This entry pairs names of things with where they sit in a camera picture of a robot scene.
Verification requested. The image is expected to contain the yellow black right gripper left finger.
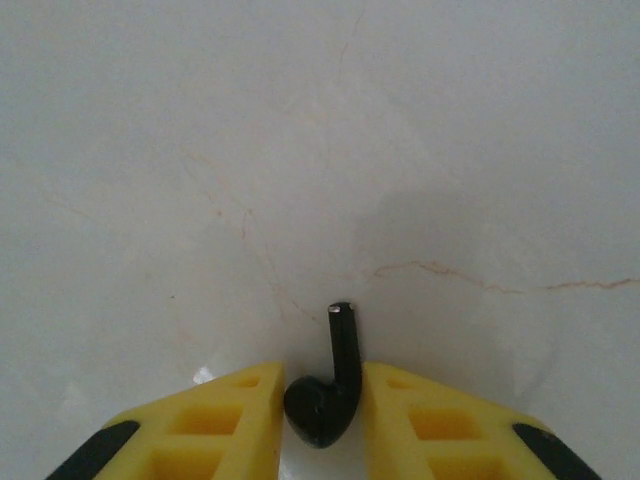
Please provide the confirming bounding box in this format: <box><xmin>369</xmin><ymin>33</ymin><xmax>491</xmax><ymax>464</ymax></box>
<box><xmin>42</xmin><ymin>359</ymin><xmax>286</xmax><ymax>480</ymax></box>

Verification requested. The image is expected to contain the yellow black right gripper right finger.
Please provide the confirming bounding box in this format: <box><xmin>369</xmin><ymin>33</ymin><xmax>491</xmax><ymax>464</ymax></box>
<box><xmin>359</xmin><ymin>359</ymin><xmax>601</xmax><ymax>480</ymax></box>

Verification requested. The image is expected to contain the black wireless earbud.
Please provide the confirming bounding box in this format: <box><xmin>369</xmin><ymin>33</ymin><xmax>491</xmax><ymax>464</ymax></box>
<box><xmin>282</xmin><ymin>300</ymin><xmax>363</xmax><ymax>450</ymax></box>

